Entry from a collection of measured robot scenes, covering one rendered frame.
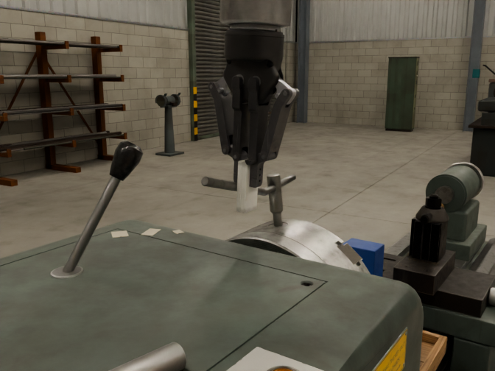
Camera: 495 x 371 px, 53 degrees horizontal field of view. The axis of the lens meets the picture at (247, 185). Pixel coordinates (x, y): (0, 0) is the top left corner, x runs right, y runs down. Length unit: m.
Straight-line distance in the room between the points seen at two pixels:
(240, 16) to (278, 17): 0.04
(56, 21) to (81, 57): 0.71
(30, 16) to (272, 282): 8.16
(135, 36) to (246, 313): 9.71
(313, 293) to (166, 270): 0.18
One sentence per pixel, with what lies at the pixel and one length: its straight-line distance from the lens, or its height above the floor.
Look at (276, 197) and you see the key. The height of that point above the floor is 1.28.
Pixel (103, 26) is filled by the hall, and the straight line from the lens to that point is 9.55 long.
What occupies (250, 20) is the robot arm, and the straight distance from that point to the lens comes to 0.62.
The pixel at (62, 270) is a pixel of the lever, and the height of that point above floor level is 1.26.
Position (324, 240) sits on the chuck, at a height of 1.22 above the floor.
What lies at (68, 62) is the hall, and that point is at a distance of 8.96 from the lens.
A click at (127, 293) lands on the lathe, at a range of 0.56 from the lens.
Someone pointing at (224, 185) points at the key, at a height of 1.34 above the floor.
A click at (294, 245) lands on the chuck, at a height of 1.23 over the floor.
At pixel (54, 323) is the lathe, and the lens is 0.52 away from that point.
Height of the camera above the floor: 1.48
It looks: 13 degrees down
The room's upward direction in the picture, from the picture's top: straight up
